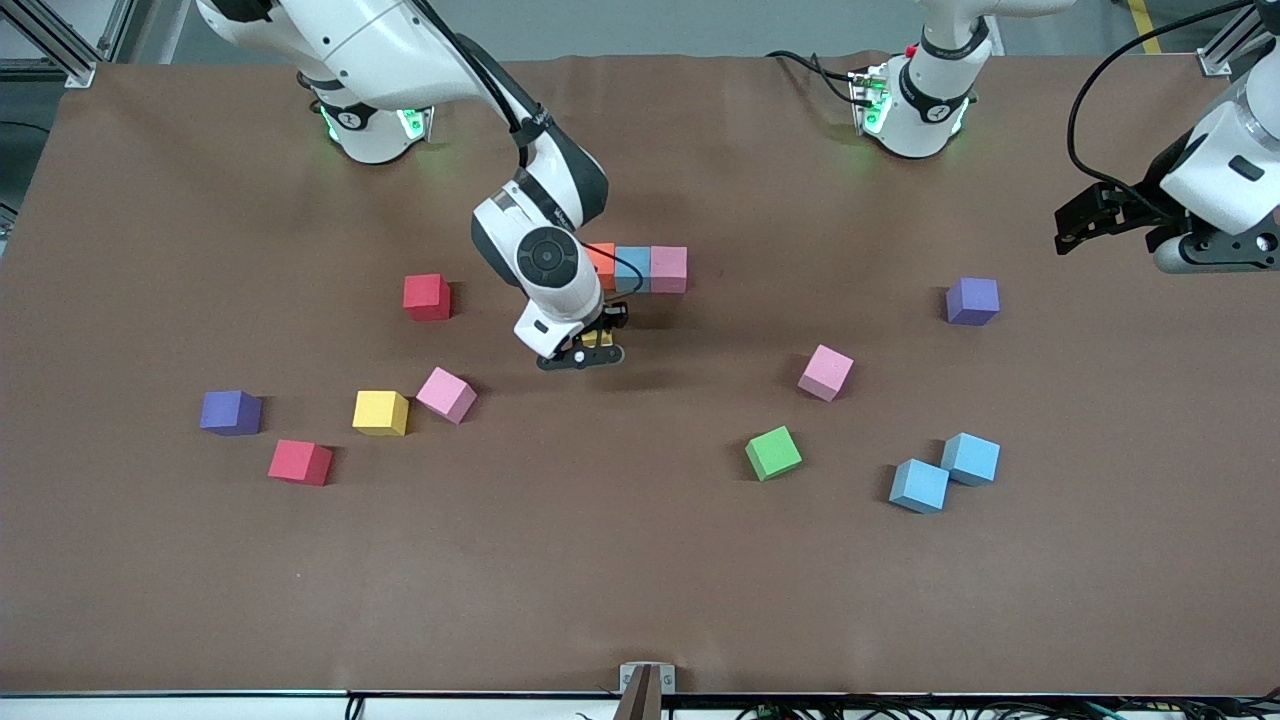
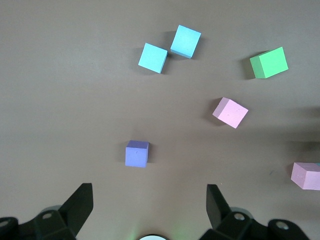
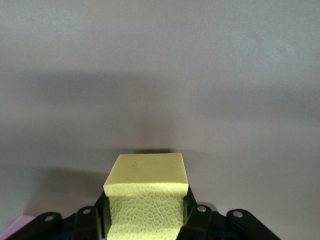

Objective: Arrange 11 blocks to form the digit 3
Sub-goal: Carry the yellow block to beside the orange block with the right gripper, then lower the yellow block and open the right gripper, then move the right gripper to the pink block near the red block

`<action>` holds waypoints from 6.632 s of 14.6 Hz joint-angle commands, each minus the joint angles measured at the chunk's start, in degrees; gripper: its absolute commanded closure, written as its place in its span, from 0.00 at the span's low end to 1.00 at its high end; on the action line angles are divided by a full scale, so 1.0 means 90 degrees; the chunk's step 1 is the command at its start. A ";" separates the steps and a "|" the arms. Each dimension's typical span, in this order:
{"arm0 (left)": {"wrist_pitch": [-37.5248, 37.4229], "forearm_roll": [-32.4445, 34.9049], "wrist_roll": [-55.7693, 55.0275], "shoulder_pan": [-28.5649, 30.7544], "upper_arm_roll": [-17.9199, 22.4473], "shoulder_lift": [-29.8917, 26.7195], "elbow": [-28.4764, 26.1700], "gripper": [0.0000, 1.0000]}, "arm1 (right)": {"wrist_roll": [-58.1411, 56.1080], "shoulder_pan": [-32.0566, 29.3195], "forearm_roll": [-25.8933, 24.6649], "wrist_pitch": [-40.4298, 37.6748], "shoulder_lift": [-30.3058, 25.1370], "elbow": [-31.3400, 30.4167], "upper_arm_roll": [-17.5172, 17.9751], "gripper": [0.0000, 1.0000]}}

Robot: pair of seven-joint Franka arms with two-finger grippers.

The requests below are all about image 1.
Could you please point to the yellow foam cube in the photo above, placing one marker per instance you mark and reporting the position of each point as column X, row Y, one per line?
column 597, row 338
column 380, row 412

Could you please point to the orange foam cube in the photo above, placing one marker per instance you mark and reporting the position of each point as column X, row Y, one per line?
column 603, row 265

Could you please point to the blue foam cube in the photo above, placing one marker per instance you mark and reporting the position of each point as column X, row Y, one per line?
column 919, row 486
column 970, row 459
column 632, row 262

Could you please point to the pink foam cube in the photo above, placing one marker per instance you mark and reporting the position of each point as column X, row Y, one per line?
column 445, row 395
column 668, row 268
column 826, row 372

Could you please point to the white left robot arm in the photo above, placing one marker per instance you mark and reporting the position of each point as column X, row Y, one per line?
column 925, row 90

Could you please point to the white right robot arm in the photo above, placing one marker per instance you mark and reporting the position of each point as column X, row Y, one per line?
column 380, row 50

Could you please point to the red foam cube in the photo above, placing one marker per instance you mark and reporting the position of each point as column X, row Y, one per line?
column 300, row 462
column 427, row 297

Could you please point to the purple foam cube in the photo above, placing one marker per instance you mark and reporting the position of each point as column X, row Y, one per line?
column 972, row 301
column 231, row 412

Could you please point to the green foam cube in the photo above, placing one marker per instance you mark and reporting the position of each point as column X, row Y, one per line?
column 773, row 452

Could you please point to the brown table mat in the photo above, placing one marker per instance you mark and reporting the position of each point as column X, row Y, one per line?
column 620, row 560

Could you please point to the grey base connector plate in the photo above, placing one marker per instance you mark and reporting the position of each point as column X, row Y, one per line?
column 872, row 100
column 420, row 122

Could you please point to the aluminium frame profile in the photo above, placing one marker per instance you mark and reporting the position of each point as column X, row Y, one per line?
column 80, row 70
column 1215, row 58

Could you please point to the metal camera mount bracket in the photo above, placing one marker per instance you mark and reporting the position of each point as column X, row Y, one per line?
column 647, row 680

